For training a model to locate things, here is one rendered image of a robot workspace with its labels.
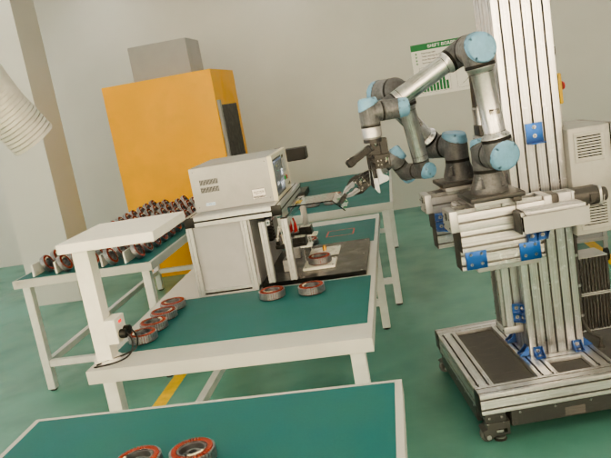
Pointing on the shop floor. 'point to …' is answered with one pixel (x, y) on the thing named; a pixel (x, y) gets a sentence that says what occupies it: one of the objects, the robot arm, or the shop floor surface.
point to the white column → (37, 154)
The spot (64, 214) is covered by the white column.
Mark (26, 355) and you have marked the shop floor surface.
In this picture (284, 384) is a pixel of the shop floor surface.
